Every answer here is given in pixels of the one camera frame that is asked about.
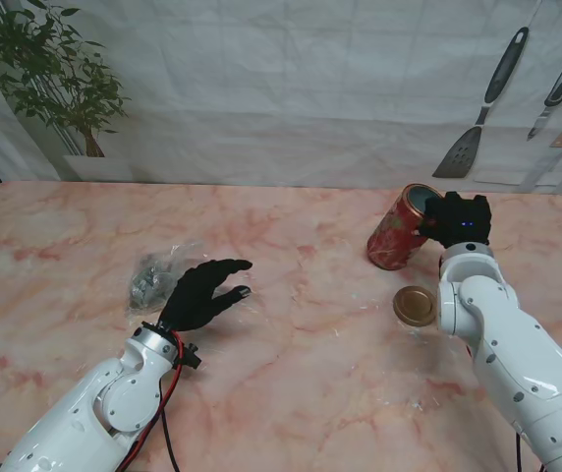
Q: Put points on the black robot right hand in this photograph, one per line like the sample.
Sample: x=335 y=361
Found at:
x=458 y=221

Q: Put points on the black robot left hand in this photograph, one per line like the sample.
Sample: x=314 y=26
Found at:
x=195 y=300

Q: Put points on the clear plastic bag of tea bags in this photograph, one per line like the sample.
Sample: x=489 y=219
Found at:
x=146 y=287

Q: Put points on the red floral tea canister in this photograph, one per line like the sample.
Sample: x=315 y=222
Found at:
x=389 y=241

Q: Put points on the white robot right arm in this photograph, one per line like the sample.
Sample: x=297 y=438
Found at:
x=507 y=354

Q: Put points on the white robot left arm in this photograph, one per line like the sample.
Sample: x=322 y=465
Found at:
x=84 y=413

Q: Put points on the black slotted spatula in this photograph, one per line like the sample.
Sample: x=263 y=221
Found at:
x=453 y=159

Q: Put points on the gold round canister lid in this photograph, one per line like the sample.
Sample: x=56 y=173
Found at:
x=413 y=305

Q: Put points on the green leafy plant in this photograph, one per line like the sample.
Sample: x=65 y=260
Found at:
x=55 y=74

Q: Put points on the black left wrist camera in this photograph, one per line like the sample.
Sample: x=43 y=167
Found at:
x=192 y=356

